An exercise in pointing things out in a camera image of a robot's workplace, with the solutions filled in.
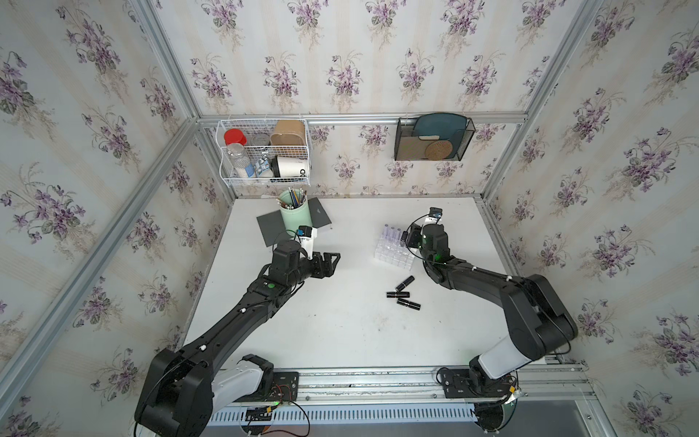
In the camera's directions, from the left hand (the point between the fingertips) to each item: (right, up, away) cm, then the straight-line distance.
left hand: (335, 257), depth 80 cm
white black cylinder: (-17, +30, +13) cm, 37 cm away
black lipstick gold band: (+25, -9, +13) cm, 30 cm away
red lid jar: (-36, +41, +13) cm, 56 cm away
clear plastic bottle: (-31, +31, +6) cm, 45 cm away
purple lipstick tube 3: (+22, +5, +18) cm, 29 cm away
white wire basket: (-23, +35, +13) cm, 44 cm away
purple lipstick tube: (+18, +6, +20) cm, 27 cm away
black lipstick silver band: (+24, +5, +16) cm, 29 cm away
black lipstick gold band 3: (+24, -16, +8) cm, 30 cm away
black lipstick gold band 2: (+21, -14, +9) cm, 26 cm away
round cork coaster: (+37, +37, +18) cm, 55 cm away
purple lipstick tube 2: (+20, +6, +18) cm, 28 cm away
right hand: (+28, +10, +11) cm, 32 cm away
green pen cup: (-14, +15, +10) cm, 23 cm away
